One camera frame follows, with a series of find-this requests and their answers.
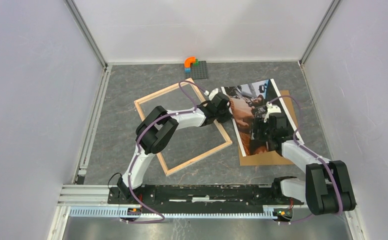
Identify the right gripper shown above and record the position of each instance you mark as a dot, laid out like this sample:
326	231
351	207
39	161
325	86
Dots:
258	124

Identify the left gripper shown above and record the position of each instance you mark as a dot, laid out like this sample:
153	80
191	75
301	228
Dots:
227	117

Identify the printed photo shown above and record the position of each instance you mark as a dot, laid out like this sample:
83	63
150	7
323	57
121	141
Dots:
248	102

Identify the wooden picture frame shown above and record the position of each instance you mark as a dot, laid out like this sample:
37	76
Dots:
198	96

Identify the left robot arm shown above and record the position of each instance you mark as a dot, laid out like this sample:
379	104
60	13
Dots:
156	130

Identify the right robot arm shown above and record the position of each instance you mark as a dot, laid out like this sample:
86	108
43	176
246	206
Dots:
327	188

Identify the brown cardboard backing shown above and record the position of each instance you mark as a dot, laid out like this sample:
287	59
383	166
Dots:
269	158

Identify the grey lego baseplate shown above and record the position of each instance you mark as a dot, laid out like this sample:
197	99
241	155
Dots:
198	72

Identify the orange curved lego brick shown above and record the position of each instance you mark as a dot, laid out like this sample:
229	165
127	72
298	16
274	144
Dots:
189	62

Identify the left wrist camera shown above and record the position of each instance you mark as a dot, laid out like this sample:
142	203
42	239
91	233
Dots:
213	93

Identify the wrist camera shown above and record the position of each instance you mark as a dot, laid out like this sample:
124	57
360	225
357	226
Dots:
271	109
213	93

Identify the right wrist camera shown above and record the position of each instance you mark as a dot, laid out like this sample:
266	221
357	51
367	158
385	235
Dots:
271	109

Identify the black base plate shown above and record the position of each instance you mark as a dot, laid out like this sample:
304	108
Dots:
212	199

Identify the aluminium rail frame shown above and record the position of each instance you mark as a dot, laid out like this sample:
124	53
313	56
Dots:
116	124

